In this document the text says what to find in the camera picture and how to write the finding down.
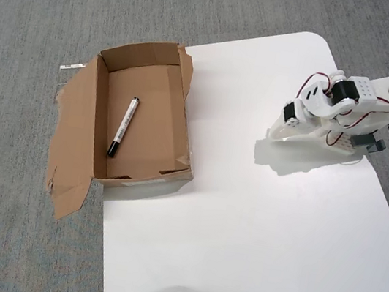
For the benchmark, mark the white marker pen black cap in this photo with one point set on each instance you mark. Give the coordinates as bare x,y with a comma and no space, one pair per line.
124,125

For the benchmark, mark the gray table clamp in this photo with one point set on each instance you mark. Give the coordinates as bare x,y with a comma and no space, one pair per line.
365,142

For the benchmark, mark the white paper strip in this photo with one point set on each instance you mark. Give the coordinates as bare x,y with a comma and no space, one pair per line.
72,66

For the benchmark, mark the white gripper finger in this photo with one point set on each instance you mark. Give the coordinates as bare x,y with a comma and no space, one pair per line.
293,130
277,128

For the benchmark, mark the open brown cardboard box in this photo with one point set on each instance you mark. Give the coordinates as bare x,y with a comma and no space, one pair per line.
159,136

